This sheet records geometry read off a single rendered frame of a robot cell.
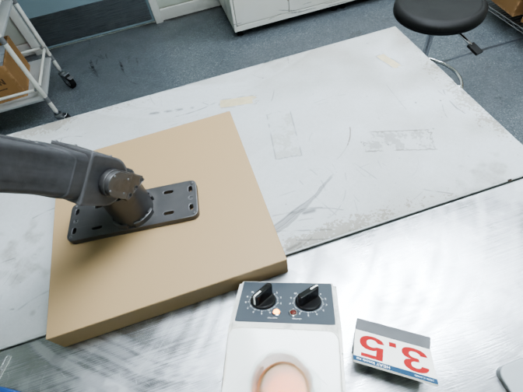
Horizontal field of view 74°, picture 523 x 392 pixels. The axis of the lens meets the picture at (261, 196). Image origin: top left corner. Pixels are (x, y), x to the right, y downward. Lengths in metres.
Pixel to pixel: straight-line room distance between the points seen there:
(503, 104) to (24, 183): 2.23
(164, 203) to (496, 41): 2.53
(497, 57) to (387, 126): 2.01
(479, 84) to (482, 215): 1.85
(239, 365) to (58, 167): 0.28
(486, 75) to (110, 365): 2.37
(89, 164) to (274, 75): 0.50
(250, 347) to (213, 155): 0.33
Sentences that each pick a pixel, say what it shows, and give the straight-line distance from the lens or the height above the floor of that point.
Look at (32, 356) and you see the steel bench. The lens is 0.61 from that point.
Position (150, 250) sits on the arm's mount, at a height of 0.94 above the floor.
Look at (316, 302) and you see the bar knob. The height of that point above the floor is 0.95.
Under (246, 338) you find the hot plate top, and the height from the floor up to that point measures 0.99.
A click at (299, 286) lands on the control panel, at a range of 0.48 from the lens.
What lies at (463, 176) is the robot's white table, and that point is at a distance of 0.66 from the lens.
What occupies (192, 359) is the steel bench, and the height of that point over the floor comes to 0.90.
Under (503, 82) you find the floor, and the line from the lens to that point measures 2.49.
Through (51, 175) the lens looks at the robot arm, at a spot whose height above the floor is 1.12.
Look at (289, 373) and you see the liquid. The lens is 0.36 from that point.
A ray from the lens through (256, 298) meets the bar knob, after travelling 0.44.
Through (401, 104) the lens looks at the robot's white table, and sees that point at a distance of 0.76.
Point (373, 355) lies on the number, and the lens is 0.46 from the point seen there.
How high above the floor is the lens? 1.38
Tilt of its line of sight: 54 degrees down
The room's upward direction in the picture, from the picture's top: 11 degrees counter-clockwise
